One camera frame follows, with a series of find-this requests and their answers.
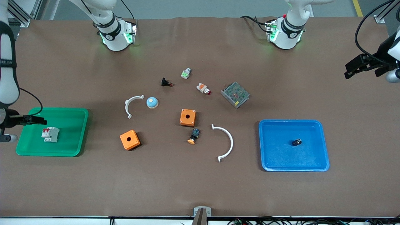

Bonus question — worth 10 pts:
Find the red orange indicator light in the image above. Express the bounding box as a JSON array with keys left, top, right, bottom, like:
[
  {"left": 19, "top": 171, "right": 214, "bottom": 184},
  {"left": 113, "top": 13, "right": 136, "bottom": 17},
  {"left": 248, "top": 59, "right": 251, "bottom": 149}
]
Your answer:
[{"left": 196, "top": 83, "right": 211, "bottom": 95}]

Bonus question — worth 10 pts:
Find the blue plastic tray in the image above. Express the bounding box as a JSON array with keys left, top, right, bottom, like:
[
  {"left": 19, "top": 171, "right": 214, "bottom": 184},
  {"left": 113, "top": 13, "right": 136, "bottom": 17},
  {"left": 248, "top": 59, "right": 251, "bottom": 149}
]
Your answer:
[{"left": 258, "top": 119, "right": 330, "bottom": 172}]

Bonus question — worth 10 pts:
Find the white circuit breaker red switch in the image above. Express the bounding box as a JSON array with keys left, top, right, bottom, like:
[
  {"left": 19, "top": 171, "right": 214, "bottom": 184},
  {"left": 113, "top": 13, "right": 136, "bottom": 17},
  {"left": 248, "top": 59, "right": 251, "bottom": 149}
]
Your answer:
[{"left": 41, "top": 127, "right": 60, "bottom": 143}]

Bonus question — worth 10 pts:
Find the black base cable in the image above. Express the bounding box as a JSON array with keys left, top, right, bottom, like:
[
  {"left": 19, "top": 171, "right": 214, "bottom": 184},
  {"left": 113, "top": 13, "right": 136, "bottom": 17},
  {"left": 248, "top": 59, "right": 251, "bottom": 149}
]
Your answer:
[
  {"left": 120, "top": 0, "right": 135, "bottom": 20},
  {"left": 240, "top": 15, "right": 271, "bottom": 33}
]

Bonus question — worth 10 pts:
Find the black right base cable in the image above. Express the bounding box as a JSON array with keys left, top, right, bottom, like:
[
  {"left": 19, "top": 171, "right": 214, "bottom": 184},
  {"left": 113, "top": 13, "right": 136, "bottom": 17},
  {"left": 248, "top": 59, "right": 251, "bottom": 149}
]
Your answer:
[{"left": 120, "top": 0, "right": 135, "bottom": 20}]

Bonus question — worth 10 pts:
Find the orange button box with screws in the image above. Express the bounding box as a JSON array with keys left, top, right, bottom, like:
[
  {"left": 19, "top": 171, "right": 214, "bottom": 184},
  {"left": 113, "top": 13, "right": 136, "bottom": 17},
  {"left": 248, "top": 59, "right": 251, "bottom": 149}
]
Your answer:
[{"left": 180, "top": 109, "right": 197, "bottom": 127}]

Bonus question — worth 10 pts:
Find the green plastic tray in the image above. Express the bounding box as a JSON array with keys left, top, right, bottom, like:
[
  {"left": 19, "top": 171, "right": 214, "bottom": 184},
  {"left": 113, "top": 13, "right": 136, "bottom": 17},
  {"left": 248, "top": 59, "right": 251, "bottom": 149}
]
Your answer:
[{"left": 16, "top": 107, "right": 89, "bottom": 157}]

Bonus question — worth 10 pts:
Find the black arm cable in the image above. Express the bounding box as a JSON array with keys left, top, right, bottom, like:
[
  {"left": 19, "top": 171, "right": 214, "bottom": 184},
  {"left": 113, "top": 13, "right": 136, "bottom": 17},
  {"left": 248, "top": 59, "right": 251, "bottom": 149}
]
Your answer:
[
  {"left": 355, "top": 0, "right": 400, "bottom": 59},
  {"left": 19, "top": 87, "right": 43, "bottom": 117}
]

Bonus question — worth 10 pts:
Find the metal mesh power supply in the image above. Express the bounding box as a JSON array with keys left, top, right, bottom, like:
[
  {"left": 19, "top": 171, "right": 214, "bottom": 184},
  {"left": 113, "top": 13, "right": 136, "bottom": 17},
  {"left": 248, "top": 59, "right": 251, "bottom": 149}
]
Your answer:
[{"left": 221, "top": 82, "right": 250, "bottom": 109}]

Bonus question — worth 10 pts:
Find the plain orange button box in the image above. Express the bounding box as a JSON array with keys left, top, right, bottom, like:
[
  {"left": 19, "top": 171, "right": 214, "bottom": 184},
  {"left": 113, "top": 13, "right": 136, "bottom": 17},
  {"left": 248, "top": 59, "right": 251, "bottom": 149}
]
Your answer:
[{"left": 120, "top": 129, "right": 141, "bottom": 151}]

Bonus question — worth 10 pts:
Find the orange capped black push button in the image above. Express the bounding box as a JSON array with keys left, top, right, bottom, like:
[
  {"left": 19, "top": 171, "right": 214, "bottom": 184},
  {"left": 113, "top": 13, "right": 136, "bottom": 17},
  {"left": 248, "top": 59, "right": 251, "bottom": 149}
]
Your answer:
[{"left": 187, "top": 128, "right": 201, "bottom": 145}]

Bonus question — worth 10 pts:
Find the aluminium frame profile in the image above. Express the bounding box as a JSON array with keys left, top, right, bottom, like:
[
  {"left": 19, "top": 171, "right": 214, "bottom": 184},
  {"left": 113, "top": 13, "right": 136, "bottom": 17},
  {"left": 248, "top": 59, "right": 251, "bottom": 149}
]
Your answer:
[{"left": 6, "top": 0, "right": 42, "bottom": 28}]

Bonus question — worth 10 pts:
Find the large white curved bracket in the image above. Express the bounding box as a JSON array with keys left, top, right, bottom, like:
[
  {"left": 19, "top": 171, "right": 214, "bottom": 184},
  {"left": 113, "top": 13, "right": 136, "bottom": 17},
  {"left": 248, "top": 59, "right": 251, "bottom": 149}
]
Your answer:
[{"left": 212, "top": 124, "right": 234, "bottom": 163}]

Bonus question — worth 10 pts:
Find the grey metal camera mount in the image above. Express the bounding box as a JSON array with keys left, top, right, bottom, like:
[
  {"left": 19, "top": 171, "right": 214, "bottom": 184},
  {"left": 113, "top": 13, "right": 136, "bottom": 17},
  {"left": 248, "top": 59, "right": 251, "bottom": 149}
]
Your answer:
[{"left": 191, "top": 206, "right": 212, "bottom": 225}]

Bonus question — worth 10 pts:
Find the small white curved bracket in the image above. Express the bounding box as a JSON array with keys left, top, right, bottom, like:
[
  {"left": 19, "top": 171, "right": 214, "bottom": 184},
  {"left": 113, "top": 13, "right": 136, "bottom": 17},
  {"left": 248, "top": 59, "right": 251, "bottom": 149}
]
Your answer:
[{"left": 125, "top": 95, "right": 145, "bottom": 119}]

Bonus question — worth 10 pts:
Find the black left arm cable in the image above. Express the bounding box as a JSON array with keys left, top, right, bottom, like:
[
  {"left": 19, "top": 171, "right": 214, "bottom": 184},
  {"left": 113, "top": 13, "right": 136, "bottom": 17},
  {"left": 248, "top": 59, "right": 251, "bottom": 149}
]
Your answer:
[{"left": 355, "top": 0, "right": 400, "bottom": 59}]

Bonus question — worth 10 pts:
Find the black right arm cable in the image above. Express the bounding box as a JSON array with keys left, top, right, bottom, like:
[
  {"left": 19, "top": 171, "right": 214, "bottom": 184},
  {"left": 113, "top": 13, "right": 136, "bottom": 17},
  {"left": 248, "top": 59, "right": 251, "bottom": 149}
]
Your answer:
[{"left": 19, "top": 87, "right": 43, "bottom": 117}]

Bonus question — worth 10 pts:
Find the black left base cable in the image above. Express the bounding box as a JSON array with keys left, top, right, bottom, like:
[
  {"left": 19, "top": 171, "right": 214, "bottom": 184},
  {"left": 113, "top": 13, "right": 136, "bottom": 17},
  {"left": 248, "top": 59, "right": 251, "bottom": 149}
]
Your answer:
[{"left": 240, "top": 15, "right": 271, "bottom": 33}]

